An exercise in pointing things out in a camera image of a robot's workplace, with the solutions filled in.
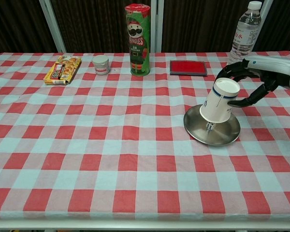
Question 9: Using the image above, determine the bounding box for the red checkered tablecloth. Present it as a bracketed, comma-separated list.
[0, 51, 290, 220]

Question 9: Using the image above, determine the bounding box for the red ink pad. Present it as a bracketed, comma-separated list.
[169, 60, 208, 77]

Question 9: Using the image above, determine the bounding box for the silver metal plate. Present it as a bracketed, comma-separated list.
[183, 104, 241, 146]

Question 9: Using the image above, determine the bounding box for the yellow food box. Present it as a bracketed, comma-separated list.
[43, 55, 82, 86]

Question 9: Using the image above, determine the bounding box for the clear plastic water bottle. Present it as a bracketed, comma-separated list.
[228, 0, 262, 65]

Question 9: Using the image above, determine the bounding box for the white paper cup blue stripe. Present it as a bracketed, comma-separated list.
[199, 77, 241, 123]

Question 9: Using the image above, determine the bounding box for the white metal frame post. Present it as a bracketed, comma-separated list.
[150, 0, 164, 53]
[38, 0, 68, 53]
[258, 0, 274, 27]

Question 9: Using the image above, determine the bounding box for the green Pringles can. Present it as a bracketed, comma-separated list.
[124, 3, 151, 77]

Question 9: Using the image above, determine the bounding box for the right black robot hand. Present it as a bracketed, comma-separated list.
[218, 55, 290, 108]

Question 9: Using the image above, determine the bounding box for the small white jar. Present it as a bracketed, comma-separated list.
[92, 55, 111, 76]

